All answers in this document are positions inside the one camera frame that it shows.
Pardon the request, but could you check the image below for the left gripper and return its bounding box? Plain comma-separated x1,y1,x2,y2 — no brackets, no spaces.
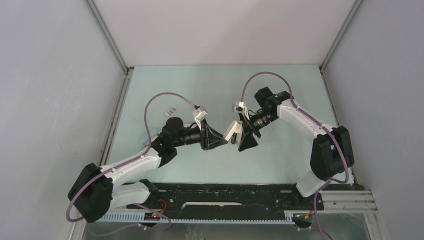
172,118,227,151

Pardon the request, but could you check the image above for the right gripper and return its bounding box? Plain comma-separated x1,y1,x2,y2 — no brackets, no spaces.
236,109,278,152

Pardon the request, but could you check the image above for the white stapler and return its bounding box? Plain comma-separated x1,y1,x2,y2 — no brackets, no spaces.
223,120,239,142

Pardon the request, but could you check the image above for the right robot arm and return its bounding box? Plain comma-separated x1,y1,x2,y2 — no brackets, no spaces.
224,87,355,209

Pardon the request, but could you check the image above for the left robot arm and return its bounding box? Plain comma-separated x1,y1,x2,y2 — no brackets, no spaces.
67,117,230,223

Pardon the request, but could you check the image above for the light blue stapler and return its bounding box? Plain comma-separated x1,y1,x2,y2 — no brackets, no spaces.
140,137,149,146

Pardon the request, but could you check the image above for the staple box with barcode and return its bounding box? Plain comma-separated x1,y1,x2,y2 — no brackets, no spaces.
164,106,178,117

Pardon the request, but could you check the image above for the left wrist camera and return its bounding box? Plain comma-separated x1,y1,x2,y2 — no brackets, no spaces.
192,106,209,129

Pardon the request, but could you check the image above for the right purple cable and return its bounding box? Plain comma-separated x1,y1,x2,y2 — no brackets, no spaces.
240,71,350,240

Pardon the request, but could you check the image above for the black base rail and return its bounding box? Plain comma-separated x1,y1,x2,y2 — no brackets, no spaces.
127,180,326,222

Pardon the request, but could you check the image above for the left aluminium frame post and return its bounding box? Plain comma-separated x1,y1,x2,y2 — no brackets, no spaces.
84,0,134,165

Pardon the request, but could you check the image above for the aluminium frame post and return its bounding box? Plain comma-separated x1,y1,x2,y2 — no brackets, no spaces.
84,0,134,165
319,0,365,74

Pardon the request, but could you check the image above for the right aluminium frame post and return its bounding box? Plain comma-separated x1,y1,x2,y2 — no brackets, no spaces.
319,0,365,74

